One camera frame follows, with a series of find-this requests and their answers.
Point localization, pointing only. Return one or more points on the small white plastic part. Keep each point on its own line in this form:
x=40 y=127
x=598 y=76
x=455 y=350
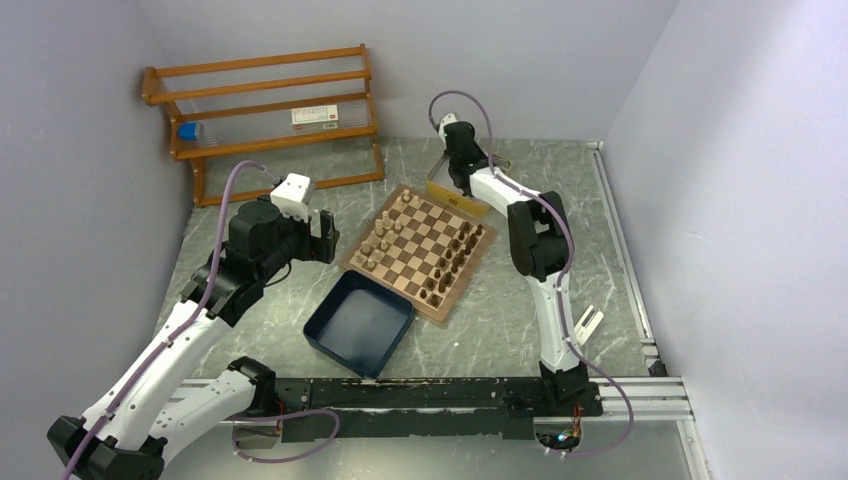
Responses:
x=587 y=324

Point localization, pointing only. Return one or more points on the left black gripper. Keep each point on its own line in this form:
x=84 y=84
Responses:
x=314 y=247

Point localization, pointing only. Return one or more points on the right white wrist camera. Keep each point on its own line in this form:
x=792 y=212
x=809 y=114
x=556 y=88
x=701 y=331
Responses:
x=447 y=119

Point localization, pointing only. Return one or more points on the dark chess pieces group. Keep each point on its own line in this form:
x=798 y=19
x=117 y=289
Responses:
x=448 y=277

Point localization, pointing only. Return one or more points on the wooden chess board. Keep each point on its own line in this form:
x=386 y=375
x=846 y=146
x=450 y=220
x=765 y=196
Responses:
x=428 y=226

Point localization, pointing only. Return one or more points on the white red box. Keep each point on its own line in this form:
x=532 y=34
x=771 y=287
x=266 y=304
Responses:
x=315 y=118

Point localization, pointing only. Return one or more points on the wooden shelf rack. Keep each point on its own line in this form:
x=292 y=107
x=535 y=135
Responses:
x=244 y=107

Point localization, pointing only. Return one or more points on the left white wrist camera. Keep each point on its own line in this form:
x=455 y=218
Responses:
x=292 y=196

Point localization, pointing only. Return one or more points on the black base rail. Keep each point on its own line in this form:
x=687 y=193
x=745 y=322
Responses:
x=354 y=408

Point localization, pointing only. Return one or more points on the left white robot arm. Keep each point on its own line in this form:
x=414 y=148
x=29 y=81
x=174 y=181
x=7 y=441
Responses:
x=138 y=427

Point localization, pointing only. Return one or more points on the blue capped container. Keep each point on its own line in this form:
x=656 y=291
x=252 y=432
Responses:
x=189 y=131

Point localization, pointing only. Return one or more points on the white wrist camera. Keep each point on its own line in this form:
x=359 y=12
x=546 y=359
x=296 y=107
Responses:
x=292 y=196
x=447 y=119

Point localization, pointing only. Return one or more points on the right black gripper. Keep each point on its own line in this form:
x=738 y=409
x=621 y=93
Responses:
x=479 y=151

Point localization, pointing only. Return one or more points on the blue square tray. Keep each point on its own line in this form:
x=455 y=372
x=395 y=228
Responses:
x=359 y=324

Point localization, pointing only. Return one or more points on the gold metal tin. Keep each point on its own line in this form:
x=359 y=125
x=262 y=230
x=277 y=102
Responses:
x=440 y=185

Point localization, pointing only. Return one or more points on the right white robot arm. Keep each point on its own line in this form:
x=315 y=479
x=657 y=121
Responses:
x=541 y=249

